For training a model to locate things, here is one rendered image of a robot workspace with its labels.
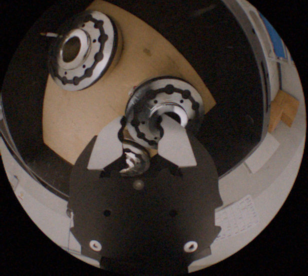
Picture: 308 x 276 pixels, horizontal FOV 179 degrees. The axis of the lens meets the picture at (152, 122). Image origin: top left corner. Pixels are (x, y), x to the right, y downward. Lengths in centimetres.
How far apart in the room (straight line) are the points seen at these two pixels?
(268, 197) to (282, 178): 51
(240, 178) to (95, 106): 286
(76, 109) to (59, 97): 4
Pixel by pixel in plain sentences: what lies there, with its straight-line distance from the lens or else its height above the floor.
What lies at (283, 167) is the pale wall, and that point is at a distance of 305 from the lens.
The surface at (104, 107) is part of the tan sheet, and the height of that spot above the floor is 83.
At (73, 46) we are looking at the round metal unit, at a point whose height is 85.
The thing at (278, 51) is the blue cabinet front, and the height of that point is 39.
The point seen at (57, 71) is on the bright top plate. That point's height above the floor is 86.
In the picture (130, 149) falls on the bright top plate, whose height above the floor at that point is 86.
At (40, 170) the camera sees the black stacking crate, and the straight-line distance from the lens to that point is 34.
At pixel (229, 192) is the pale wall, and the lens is 286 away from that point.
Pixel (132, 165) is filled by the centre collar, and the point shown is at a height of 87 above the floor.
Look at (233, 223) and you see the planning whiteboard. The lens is 294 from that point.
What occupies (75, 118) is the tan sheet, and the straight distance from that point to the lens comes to 20.
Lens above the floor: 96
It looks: 58 degrees down
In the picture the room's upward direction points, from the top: 172 degrees clockwise
